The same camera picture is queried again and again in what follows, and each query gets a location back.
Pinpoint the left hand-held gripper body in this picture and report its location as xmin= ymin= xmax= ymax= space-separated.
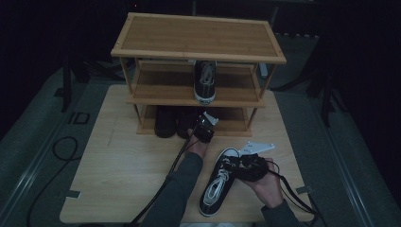
xmin=192 ymin=111 xmax=219 ymax=144

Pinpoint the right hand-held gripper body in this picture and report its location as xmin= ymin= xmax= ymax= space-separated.
xmin=235 ymin=141 xmax=276 ymax=183

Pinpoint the black slip-on shoe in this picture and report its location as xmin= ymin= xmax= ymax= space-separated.
xmin=153 ymin=105 xmax=178 ymax=139
xmin=176 ymin=105 xmax=201 ymax=140

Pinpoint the black white canvas sneaker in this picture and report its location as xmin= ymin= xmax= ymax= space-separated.
xmin=193 ymin=60 xmax=218 ymax=105
xmin=198 ymin=147 xmax=241 ymax=218

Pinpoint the wooden three-tier shoe rack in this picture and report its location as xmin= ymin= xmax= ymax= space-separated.
xmin=110 ymin=11 xmax=288 ymax=138

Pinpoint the person's left hand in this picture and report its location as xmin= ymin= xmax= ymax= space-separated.
xmin=184 ymin=128 xmax=210 ymax=159

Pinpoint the person's right hand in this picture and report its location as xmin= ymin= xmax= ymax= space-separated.
xmin=243 ymin=159 xmax=285 ymax=209

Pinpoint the grey tape strip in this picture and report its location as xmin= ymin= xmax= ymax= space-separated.
xmin=295 ymin=185 xmax=315 ymax=196
xmin=65 ymin=189 xmax=82 ymax=200

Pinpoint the black metal stand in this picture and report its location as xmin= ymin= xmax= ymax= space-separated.
xmin=61 ymin=51 xmax=126 ymax=113
xmin=270 ymin=34 xmax=348 ymax=127

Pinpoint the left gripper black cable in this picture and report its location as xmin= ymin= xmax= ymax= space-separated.
xmin=131 ymin=138 xmax=193 ymax=225

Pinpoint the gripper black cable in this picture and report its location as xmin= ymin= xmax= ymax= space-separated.
xmin=131 ymin=138 xmax=193 ymax=225
xmin=268 ymin=160 xmax=330 ymax=227

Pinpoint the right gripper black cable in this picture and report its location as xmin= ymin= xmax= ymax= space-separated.
xmin=268 ymin=160 xmax=330 ymax=227

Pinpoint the black floor cable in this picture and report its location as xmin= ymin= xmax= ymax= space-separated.
xmin=26 ymin=135 xmax=79 ymax=227

